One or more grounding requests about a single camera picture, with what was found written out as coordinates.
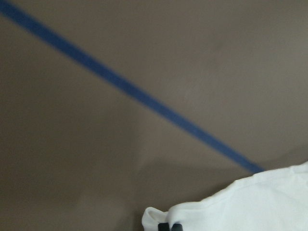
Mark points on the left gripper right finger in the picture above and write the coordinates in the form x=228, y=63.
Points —
x=176, y=227

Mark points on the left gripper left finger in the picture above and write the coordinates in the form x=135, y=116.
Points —
x=163, y=227

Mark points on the white long-sleeve printed shirt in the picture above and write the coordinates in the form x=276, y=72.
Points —
x=274, y=200

